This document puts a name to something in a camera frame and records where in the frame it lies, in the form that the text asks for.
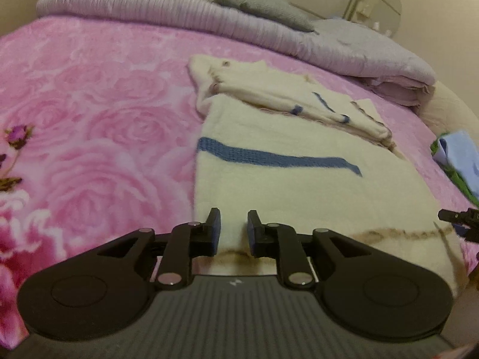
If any pink floral blanket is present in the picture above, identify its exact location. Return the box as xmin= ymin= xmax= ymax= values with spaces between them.
xmin=0 ymin=17 xmax=479 ymax=350

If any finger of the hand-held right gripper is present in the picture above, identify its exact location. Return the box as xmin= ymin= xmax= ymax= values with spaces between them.
xmin=438 ymin=207 xmax=479 ymax=244

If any green cloth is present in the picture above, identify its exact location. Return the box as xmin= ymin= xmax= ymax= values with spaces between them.
xmin=430 ymin=133 xmax=479 ymax=207

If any cream upholstered bed frame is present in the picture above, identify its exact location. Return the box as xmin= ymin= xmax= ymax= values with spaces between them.
xmin=413 ymin=80 xmax=479 ymax=139

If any light blue cloth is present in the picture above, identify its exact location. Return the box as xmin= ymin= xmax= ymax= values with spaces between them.
xmin=437 ymin=131 xmax=479 ymax=200

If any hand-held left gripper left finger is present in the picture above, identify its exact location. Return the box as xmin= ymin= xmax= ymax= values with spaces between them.
xmin=96 ymin=207 xmax=222 ymax=290

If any cream towel with blue stripe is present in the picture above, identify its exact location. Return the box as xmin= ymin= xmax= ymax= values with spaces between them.
xmin=187 ymin=54 xmax=470 ymax=297

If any folded lilac quilt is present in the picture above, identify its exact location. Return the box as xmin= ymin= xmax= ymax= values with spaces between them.
xmin=35 ymin=0 xmax=438 ymax=107

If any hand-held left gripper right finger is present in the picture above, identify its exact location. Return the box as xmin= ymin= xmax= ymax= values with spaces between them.
xmin=247 ymin=209 xmax=374 ymax=290

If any grey pillow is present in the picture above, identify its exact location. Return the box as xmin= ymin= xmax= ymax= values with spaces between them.
xmin=209 ymin=0 xmax=319 ymax=34

